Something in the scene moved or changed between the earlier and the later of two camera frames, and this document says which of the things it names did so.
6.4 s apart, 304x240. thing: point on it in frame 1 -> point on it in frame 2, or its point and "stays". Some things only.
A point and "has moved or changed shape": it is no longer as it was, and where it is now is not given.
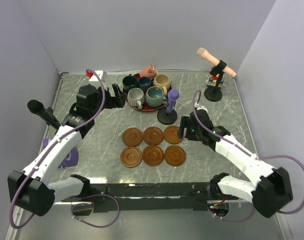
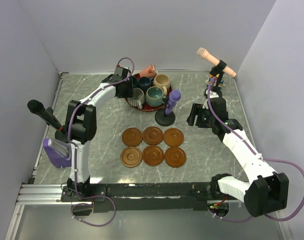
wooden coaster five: (175, 155) stays
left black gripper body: (110, 103) -> (128, 91)
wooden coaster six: (153, 155) stays
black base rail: (184, 196) stays
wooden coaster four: (170, 135) has moved or changed shape
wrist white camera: (102, 74) -> (121, 71)
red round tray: (145, 106) stays
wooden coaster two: (131, 157) stays
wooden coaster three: (153, 136) stays
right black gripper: (186, 122) -> (197, 109)
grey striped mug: (135, 97) stays
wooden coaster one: (132, 137) stays
